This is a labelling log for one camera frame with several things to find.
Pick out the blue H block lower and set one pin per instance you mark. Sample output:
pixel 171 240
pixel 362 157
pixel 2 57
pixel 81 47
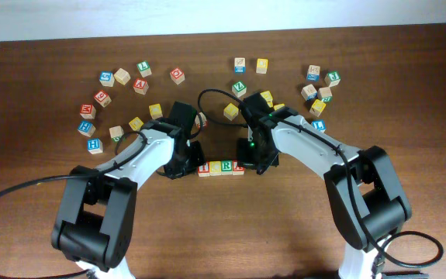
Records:
pixel 94 146

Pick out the wooden block green R side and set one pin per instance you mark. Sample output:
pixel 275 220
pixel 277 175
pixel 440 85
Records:
pixel 324 94

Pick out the blue X side block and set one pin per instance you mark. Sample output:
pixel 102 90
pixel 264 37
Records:
pixel 313 73

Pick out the wooden block blue side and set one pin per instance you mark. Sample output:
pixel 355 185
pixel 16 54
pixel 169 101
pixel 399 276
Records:
pixel 309 92
pixel 239 65

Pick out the blue h block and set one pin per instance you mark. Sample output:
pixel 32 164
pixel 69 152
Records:
pixel 86 128
pixel 94 146

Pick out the wooden block blue side right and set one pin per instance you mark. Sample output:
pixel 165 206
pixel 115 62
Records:
pixel 309 92

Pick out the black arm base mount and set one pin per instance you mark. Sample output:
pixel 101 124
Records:
pixel 415 275

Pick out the plain wooden block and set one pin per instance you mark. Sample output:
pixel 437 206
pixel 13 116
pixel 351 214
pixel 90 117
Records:
pixel 122 76

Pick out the yellow block centre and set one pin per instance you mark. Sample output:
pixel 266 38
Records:
pixel 231 111

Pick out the yellow block lower right cluster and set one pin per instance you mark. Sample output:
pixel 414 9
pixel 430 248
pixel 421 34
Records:
pixel 278 106

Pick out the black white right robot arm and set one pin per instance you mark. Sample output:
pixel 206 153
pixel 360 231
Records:
pixel 368 203

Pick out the red a block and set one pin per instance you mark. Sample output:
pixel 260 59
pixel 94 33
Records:
pixel 140 86
pixel 236 169

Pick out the green L letter block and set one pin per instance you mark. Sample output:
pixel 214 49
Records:
pixel 144 69

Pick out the red 6 number block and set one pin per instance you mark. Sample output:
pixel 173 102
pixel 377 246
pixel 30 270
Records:
pixel 102 98

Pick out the wooden block red side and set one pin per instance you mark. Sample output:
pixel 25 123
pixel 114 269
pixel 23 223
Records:
pixel 200 121

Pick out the yellow C letter block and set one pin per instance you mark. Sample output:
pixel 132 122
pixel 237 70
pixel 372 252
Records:
pixel 215 168

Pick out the yellow block left middle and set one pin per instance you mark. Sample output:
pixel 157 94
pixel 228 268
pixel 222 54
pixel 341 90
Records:
pixel 156 111

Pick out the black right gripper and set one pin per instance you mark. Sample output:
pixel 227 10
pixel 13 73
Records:
pixel 244 160

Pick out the wooden block green side left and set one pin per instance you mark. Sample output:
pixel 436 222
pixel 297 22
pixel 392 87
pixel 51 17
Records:
pixel 116 132

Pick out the red I letter block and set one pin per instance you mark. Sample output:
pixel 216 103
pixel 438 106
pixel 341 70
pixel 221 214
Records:
pixel 203 170

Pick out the blue L letter block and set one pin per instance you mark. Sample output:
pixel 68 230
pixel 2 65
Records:
pixel 320 125

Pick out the yellow top block back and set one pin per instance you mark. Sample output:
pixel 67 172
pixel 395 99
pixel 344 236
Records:
pixel 261 66

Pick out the red C letter block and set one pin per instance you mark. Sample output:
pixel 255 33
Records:
pixel 177 75

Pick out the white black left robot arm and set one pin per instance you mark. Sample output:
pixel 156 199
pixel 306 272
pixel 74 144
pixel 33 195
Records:
pixel 94 224

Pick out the blue H block upper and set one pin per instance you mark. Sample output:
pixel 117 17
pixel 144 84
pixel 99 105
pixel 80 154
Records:
pixel 86 128

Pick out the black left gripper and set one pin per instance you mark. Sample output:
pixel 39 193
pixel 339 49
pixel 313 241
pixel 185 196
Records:
pixel 174 172

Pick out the green R letter block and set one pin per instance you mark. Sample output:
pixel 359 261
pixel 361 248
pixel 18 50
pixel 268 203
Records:
pixel 226 167

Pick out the green J letter block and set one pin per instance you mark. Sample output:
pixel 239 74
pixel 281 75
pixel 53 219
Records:
pixel 332 78

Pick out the yellow block upper cluster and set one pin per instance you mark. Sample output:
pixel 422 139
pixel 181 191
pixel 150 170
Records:
pixel 267 96

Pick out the red M letter block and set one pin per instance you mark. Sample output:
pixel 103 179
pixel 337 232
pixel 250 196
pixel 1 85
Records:
pixel 87 111

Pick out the green Z letter block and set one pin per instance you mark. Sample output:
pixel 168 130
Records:
pixel 239 89

